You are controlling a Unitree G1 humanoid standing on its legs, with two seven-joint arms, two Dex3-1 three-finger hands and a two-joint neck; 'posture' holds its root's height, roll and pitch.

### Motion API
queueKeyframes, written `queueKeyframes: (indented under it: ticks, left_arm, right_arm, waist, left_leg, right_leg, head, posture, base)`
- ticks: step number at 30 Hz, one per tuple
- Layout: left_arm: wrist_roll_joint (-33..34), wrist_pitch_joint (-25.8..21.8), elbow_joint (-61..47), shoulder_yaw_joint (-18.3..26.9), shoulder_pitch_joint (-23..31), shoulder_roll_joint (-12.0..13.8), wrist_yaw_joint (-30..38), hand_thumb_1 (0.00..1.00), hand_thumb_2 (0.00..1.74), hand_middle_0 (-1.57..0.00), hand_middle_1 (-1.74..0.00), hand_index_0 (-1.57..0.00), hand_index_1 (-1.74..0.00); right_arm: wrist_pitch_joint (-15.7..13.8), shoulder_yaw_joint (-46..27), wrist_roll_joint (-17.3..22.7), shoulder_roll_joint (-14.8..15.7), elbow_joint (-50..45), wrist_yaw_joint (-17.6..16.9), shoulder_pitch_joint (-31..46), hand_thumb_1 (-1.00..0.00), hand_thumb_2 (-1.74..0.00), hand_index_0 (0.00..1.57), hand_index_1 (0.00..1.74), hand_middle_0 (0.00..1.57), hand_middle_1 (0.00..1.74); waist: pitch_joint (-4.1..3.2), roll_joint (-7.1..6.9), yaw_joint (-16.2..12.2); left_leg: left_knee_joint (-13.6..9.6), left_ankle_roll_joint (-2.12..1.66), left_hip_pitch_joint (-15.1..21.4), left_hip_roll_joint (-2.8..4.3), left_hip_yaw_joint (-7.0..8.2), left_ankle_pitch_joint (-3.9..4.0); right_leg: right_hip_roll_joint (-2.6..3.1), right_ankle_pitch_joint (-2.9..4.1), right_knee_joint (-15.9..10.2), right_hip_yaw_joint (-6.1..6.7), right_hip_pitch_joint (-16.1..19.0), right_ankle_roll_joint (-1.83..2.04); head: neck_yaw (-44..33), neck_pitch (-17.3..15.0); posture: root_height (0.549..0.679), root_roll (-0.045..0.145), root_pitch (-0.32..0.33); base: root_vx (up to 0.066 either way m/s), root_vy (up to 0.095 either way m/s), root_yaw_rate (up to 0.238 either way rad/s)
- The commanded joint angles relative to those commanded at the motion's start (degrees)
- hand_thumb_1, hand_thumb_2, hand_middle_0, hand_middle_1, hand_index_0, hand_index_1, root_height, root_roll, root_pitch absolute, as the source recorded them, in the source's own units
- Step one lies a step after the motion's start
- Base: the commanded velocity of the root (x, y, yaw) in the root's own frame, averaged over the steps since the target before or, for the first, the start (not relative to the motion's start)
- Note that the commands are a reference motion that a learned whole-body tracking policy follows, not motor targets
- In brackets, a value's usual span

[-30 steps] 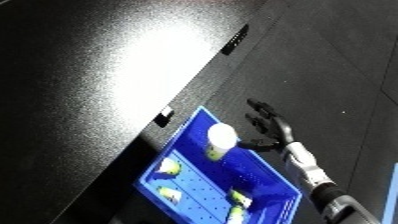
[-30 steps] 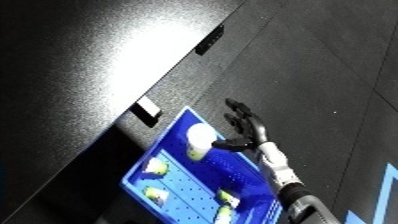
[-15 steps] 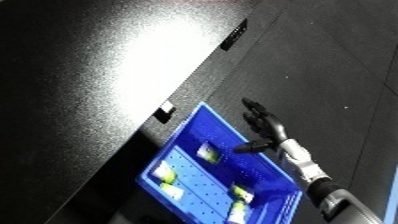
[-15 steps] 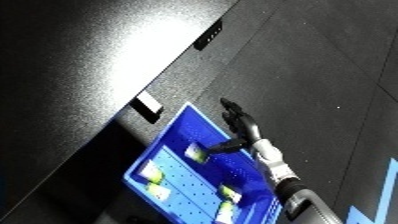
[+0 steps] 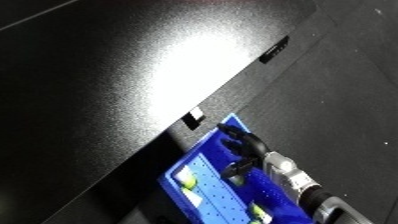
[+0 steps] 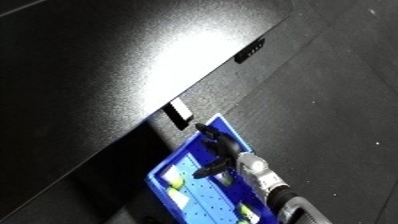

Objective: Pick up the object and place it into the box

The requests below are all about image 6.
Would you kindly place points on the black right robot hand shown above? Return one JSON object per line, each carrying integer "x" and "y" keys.
{"x": 220, "y": 146}

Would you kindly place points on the pale right robot arm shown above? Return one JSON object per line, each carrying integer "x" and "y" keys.
{"x": 269, "y": 183}

